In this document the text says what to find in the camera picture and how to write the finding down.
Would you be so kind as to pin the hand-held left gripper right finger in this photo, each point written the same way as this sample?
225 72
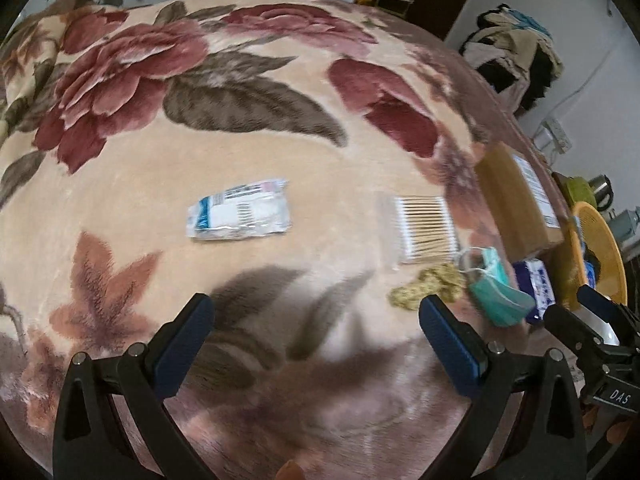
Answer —
450 345

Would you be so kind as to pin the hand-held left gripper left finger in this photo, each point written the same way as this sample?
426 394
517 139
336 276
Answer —
185 340

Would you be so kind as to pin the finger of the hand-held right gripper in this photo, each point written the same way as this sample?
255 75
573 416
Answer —
570 325
595 299

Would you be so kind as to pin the blue plastic packet with barcode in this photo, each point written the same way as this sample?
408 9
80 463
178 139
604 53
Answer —
240 210

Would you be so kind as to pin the blue tissue pack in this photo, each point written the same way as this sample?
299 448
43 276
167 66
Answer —
537 285

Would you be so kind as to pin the yellow plastic basket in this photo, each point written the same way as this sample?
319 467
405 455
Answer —
607 245

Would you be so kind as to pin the teal face mask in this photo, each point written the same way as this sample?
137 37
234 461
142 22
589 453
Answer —
500 300

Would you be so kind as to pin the metal kettle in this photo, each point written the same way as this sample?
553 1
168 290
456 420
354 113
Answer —
600 190

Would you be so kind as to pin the bag of cotton swabs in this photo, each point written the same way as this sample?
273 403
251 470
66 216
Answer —
425 230

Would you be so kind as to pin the cardboard box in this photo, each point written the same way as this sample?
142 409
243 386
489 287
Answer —
510 200

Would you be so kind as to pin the white power socket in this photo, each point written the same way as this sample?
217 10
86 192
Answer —
559 135

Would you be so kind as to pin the floral fleece blanket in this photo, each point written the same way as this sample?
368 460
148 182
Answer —
200 125

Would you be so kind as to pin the pile of clothes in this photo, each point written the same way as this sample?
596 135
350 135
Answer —
515 55

